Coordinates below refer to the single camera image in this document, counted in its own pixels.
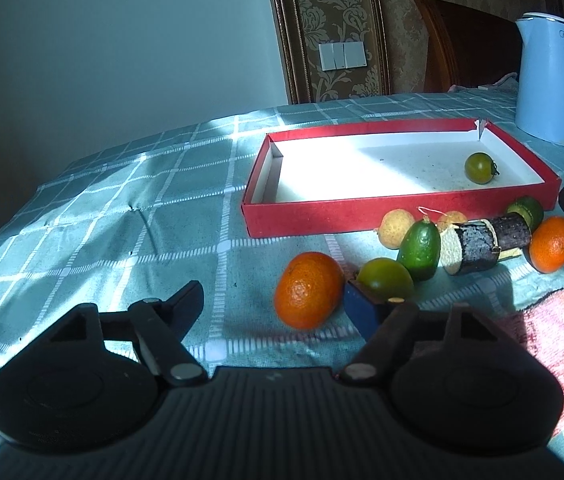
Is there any light blue electric kettle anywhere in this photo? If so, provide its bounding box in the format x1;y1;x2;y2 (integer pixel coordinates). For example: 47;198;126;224
515;12;564;146

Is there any tan longan front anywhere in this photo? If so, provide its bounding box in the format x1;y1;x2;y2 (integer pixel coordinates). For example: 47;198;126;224
377;209;415;249

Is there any red shallow cardboard tray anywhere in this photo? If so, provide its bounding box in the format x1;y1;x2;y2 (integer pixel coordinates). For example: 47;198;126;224
241;117;562;238

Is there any white wall switch panel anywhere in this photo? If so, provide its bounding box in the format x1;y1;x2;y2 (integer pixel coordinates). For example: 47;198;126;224
319;41;367;72

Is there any light green tomato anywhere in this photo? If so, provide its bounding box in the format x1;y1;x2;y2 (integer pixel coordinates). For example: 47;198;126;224
357;257;414;301

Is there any green cucumber chunk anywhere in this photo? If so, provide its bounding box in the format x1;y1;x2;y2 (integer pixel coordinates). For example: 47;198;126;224
506;195;544;233

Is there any green pointed cucumber end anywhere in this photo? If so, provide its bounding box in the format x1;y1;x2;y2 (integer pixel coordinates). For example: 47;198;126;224
397;216;441;282

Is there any dark green tomato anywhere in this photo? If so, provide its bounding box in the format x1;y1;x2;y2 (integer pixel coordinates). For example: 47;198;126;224
464;152;498;184

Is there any tan longan back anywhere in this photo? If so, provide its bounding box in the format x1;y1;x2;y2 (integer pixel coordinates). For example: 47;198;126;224
436;210;468;233

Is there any orange tangerine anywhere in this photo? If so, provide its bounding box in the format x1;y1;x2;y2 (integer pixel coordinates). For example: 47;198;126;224
529;216;564;273
273;252;345;330

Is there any colourful bedding pile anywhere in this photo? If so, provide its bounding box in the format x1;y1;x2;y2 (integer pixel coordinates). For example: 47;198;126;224
449;73;518;92

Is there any ornate wallpaper panel frame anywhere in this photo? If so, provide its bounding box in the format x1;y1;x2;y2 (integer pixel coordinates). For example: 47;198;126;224
271;0;391;104

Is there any teal plaid tablecloth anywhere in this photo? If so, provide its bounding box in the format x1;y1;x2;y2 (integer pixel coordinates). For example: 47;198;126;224
0;86;564;476

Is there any tan longan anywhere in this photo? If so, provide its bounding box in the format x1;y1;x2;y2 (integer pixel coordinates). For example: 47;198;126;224
377;209;415;249
436;210;468;233

